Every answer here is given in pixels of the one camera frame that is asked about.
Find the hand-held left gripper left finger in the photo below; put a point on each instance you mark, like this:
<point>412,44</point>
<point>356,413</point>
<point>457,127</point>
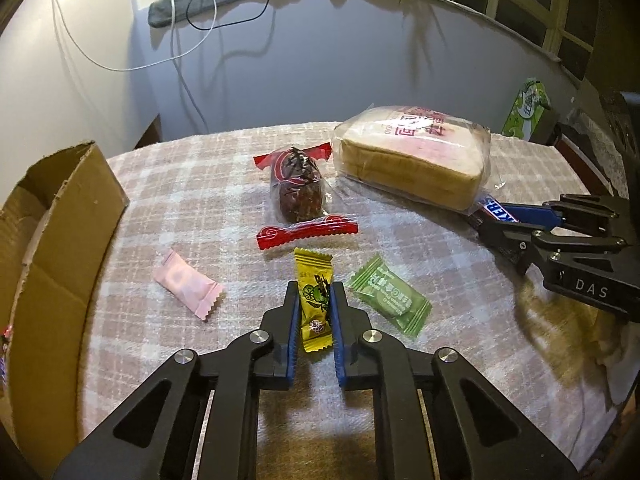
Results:
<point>292,330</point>

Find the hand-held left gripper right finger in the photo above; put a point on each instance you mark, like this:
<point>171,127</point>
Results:
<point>339,330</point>

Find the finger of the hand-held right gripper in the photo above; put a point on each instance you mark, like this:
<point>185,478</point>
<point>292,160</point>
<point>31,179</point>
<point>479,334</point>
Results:
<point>575,215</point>
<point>525,252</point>

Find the yellow candy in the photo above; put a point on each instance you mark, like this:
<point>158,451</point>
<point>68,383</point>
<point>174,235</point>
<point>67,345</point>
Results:
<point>314,300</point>

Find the brown chocolate bar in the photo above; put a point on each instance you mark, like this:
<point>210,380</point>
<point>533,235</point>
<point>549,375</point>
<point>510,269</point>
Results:
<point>2,365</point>
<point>495,210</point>

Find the green candy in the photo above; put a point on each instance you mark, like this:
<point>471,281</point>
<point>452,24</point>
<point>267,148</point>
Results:
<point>390,295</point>

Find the pink candy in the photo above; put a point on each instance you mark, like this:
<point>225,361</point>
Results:
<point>187,282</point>

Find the red-wrapped brown cake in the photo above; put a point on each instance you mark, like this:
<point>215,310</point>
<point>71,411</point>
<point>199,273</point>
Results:
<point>297,190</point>

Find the packaged sliced bread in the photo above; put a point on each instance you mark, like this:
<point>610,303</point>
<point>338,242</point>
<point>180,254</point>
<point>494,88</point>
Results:
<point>415,155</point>

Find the cardboard box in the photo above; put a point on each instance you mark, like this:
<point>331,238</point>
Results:
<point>60,240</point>

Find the lace cloth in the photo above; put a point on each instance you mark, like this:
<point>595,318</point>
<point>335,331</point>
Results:
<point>600,155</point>

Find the cream fuzzy cloth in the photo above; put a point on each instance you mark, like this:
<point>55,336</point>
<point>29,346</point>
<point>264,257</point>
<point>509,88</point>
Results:
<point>612,355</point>

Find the green snack bag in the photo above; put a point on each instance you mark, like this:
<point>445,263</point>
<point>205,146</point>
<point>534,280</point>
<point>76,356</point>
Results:
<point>525,110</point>

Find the grey windowsill cloth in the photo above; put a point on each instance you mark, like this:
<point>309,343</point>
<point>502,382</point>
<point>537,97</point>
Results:
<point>200,5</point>

